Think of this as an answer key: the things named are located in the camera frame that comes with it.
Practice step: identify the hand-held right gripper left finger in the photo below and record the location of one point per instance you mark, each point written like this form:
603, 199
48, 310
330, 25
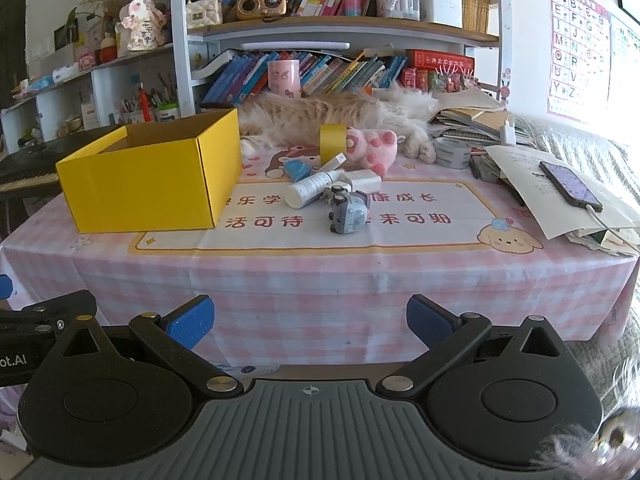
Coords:
187, 322

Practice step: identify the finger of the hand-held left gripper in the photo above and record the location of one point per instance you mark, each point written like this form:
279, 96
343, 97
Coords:
60, 310
5, 287

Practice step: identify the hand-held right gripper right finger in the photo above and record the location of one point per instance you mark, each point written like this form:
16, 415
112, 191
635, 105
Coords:
432, 320

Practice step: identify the yellow cardboard box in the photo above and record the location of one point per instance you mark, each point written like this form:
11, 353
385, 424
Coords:
150, 190

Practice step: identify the white power adapter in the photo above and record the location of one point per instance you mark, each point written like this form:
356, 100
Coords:
365, 180

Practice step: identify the pink plush toy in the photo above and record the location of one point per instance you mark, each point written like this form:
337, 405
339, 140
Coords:
372, 152

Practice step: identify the small white tube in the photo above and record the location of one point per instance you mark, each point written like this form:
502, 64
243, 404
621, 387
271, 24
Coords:
334, 161

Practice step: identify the yellow tape roll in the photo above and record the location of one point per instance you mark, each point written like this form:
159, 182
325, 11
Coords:
331, 142

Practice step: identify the black keyboard piano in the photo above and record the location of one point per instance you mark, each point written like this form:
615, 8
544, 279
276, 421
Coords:
30, 165

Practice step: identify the grey tape roll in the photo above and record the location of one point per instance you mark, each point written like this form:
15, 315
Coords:
450, 157

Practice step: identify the white paper sheet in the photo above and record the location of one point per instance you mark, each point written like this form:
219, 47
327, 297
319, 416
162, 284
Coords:
520, 180

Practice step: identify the small blue cup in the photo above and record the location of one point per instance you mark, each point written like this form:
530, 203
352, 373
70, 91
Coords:
299, 169

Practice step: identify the black smartphone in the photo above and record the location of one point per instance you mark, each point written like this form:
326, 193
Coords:
567, 182

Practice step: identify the stack of papers and notebooks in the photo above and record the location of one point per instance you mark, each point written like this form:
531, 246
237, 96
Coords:
475, 120

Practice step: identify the white green pen cup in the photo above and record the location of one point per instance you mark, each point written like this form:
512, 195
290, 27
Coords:
167, 112

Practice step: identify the white tissue pack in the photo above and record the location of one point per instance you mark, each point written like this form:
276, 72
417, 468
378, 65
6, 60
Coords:
66, 72

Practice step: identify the low white shelf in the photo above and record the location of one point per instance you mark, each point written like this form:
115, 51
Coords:
100, 80

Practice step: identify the grey knitted blanket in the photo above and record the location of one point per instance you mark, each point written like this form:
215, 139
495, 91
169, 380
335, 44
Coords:
590, 140

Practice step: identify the fluffy cream cat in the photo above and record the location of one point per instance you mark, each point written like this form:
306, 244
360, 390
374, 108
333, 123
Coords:
310, 110

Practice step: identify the row of leaning blue books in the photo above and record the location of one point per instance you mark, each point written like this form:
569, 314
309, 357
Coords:
240, 77

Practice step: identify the red round figurine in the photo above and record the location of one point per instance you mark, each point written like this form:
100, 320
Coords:
107, 50

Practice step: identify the red book box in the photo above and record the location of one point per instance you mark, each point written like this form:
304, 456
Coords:
440, 59

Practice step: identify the pink printed cup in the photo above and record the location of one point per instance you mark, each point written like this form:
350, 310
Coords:
283, 77

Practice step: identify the white square pen container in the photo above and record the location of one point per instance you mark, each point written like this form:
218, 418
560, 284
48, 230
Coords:
440, 10

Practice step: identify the white quilted pearl handbag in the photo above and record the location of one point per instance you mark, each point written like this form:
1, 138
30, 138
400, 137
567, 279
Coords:
202, 12

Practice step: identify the white bookshelf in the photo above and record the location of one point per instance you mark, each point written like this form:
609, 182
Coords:
300, 27

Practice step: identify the gold retro radio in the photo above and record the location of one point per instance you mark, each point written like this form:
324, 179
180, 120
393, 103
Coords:
260, 6

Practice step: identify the white wall charger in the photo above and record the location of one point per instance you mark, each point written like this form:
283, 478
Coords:
507, 132

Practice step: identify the cartoon wall sticker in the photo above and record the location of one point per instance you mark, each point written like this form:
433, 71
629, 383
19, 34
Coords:
506, 85

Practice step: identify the alphabet wall poster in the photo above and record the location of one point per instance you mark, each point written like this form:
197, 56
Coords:
575, 50

